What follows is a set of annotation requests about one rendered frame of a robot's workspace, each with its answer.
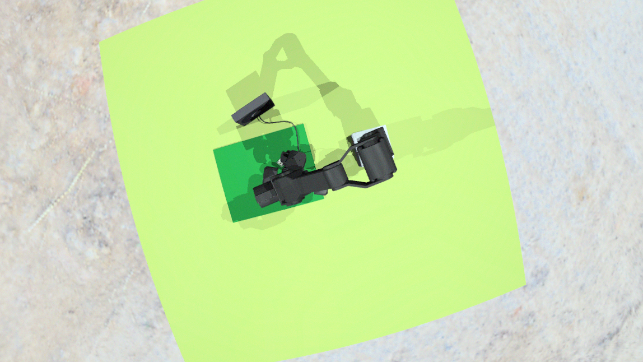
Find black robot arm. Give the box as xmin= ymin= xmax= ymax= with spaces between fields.
xmin=253 ymin=127 xmax=397 ymax=208

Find green circuit board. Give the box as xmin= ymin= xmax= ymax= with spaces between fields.
xmin=213 ymin=124 xmax=324 ymax=223

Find black square panel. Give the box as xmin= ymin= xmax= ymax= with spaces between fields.
xmin=231 ymin=92 xmax=275 ymax=126

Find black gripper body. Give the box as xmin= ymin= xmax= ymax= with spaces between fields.
xmin=262 ymin=166 xmax=328 ymax=196

